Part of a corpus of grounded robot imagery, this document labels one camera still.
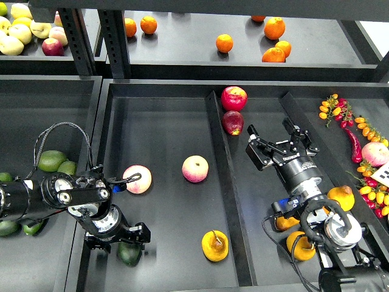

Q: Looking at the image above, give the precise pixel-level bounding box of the black centre tray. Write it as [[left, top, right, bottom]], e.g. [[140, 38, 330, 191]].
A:
[[64, 78, 389, 292]]

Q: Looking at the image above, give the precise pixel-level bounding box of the pink apple centre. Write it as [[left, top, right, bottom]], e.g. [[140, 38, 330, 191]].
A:
[[182, 155, 208, 183]]

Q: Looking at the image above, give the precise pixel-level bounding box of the green avocado left edge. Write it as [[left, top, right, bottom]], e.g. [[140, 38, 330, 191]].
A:
[[0, 172, 13, 182]]

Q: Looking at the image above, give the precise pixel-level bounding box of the dark red apple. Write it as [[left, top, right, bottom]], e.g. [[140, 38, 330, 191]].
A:
[[222, 111, 244, 136]]

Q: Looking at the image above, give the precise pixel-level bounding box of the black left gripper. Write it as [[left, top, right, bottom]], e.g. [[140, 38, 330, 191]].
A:
[[84, 212, 151, 252]]

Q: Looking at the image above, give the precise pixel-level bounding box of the pink apple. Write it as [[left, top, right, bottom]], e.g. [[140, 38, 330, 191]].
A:
[[182, 155, 208, 183], [122, 165, 152, 194]]

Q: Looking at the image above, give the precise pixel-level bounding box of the pink apple right edge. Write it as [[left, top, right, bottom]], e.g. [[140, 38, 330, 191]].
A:
[[362, 142, 388, 167]]

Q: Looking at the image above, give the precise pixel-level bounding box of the orange cherry tomato vine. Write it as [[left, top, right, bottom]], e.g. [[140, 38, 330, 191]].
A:
[[354, 116, 388, 147]]

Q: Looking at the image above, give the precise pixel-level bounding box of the light green avocado back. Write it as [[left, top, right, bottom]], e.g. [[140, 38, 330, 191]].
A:
[[38, 150, 67, 172]]

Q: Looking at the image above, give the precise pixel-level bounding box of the orange front right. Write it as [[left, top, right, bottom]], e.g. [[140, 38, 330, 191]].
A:
[[262, 47, 286, 63]]

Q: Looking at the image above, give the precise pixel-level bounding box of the black left tray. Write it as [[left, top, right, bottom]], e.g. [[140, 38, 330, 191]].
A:
[[1, 75, 102, 291]]

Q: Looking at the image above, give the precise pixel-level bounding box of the orange half hidden left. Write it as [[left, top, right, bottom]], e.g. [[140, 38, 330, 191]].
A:
[[125, 18, 137, 38]]

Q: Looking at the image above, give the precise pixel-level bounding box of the black tray divider right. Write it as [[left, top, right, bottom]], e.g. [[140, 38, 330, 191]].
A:
[[280, 92, 388, 249]]

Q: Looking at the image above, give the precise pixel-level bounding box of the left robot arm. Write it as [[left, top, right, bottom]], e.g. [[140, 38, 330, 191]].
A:
[[1, 134, 151, 252]]

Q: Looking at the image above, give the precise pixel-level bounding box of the green avocado lower left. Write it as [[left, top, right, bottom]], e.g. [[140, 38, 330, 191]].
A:
[[0, 221, 21, 237]]

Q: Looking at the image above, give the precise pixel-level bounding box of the orange under top bar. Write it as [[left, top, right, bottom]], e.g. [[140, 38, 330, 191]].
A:
[[251, 15, 266, 23]]

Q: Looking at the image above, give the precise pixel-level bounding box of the black shelf upright right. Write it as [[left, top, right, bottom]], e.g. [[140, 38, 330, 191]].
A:
[[97, 9, 131, 79]]

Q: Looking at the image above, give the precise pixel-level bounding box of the black top shelf bar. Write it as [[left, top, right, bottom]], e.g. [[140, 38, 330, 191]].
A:
[[30, 0, 388, 22]]

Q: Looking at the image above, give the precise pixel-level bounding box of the black tray divider left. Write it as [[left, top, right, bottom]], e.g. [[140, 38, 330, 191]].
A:
[[204, 91, 257, 287]]

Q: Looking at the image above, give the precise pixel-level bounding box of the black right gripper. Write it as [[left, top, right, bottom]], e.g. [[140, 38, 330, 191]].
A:
[[246, 117, 323, 193]]

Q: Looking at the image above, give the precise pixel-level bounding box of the large orange upper right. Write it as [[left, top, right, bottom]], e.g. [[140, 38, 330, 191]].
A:
[[264, 17, 286, 40]]

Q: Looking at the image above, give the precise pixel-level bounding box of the green avocado front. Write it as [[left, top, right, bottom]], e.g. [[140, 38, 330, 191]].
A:
[[22, 221, 44, 235]]

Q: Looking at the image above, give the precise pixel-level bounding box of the dark green avocado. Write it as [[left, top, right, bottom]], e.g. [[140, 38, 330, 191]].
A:
[[117, 242, 142, 266]]

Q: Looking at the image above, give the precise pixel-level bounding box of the black shelf upright left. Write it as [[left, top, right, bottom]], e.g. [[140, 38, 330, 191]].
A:
[[58, 8, 97, 76]]

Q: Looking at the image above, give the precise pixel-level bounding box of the cherry tomato bunch lower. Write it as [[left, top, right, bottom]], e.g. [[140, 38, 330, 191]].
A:
[[348, 159, 388, 219]]

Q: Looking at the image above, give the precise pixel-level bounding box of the orange small right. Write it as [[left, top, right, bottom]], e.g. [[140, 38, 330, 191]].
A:
[[275, 40, 292, 58]]

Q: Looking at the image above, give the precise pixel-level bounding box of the bright red apple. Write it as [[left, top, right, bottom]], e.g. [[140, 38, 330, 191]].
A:
[[221, 86, 248, 112]]

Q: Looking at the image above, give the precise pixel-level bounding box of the light green avocado right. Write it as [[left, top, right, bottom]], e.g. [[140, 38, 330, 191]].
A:
[[57, 161, 77, 175]]

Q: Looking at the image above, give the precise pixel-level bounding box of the cherry tomato bunch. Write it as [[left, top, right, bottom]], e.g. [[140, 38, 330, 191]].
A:
[[318, 94, 354, 128], [348, 159, 388, 219]]

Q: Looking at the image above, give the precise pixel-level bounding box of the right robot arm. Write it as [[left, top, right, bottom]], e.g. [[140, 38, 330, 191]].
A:
[[246, 118, 388, 291]]

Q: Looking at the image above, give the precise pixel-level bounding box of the black left back shelf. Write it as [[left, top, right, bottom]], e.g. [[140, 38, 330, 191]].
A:
[[0, 2, 107, 76]]

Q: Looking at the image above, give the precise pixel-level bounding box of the orange centre shelf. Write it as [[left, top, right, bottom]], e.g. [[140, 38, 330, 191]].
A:
[[215, 34, 233, 54]]

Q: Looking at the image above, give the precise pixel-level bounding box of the black tray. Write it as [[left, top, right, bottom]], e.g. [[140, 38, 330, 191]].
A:
[[64, 78, 389, 292], [1, 75, 102, 291]]

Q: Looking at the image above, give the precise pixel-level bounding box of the light green avocado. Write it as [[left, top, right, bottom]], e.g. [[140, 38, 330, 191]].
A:
[[57, 161, 77, 175], [38, 150, 67, 172]]

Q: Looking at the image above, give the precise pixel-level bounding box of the black shelf upright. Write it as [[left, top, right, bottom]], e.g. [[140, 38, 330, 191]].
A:
[[97, 9, 131, 79], [58, 8, 97, 76]]

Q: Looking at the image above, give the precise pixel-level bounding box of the cherry tomato bunch upper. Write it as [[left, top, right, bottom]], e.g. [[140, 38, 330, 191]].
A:
[[318, 94, 354, 128]]

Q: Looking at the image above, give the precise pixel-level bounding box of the red chili pepper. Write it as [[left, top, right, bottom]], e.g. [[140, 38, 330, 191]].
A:
[[343, 128, 362, 163]]

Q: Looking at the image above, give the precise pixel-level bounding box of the white marker tag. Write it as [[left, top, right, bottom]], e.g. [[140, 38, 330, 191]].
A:
[[371, 162, 389, 187]]

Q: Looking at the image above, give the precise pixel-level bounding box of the pink apple left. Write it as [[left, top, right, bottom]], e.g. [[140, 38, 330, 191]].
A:
[[122, 165, 152, 194]]

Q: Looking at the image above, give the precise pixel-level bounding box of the black tray divider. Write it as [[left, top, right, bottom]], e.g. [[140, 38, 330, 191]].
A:
[[204, 91, 257, 287], [280, 92, 388, 249]]

